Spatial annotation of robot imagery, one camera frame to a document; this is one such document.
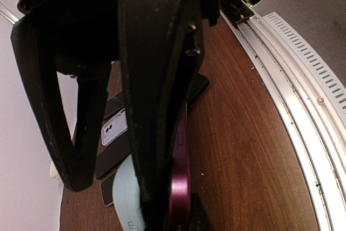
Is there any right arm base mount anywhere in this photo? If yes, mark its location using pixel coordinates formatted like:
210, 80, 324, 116
221, 0, 254, 27

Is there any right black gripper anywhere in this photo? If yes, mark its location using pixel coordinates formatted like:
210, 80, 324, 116
16, 0, 236, 202

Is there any cream textured mug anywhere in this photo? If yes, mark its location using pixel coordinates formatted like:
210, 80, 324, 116
49, 161, 61, 181

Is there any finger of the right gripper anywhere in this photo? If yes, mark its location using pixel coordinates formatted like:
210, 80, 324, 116
11, 19, 111, 192

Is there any purple smartphone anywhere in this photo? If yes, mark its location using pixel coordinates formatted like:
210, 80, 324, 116
103, 91, 124, 120

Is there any lilac silicone phone case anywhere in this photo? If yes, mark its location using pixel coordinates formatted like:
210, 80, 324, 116
101, 109, 128, 147

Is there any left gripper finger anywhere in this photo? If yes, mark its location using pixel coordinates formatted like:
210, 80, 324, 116
189, 193, 211, 231

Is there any black phone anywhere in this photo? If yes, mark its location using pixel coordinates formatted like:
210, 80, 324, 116
101, 172, 116, 207
95, 132, 131, 180

